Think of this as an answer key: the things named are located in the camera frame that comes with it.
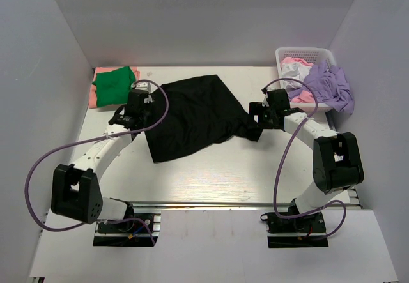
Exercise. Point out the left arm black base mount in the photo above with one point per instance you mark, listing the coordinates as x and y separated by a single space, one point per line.
152 220

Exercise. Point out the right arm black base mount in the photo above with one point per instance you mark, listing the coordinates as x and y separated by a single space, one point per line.
307 224

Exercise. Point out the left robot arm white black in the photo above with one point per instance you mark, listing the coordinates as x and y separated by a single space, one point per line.
76 191

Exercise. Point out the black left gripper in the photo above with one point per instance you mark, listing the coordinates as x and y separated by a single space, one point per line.
150 103

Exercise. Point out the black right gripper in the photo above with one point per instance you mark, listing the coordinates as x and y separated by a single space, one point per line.
257 108

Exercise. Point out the folded salmon pink t shirt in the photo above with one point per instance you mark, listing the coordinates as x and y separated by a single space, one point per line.
92 90

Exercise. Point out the pink t shirt in basket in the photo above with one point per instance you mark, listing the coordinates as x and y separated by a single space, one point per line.
304 96

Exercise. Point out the white t shirt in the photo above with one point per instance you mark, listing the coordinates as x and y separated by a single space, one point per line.
293 73

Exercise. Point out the white plastic laundry basket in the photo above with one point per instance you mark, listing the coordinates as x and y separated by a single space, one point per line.
311 55

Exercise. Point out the black t shirt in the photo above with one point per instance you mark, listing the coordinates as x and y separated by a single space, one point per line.
194 114

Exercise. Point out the aluminium rail at table edge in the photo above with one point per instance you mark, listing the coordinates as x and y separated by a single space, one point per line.
352 194

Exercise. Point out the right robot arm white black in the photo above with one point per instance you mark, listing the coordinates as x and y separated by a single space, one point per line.
337 164

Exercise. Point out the folded green t shirt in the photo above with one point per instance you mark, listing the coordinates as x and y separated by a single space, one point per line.
113 87

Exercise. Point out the purple t shirt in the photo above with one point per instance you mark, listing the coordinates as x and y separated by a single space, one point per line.
330 86

